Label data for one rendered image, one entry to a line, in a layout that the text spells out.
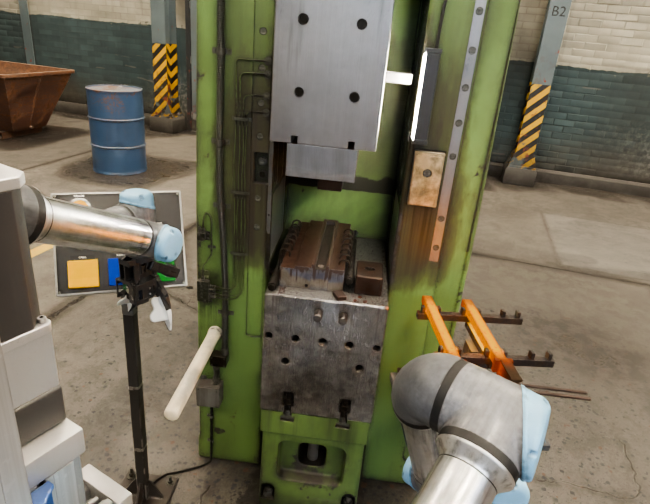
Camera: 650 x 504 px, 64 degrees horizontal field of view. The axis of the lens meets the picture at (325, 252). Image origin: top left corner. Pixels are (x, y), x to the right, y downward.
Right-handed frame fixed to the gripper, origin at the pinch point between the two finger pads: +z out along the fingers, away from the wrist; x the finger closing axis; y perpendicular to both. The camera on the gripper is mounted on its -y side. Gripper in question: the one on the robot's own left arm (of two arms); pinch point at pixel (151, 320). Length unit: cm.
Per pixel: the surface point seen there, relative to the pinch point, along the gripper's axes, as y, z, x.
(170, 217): -20.2, -19.7, -13.2
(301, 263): -45.2, -5.4, 16.7
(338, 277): -49, -3, 28
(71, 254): 3.0, -11.9, -26.3
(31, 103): -320, 49, -577
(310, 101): -43, -55, 17
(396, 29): -96, -75, 16
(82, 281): 4.0, -5.7, -21.4
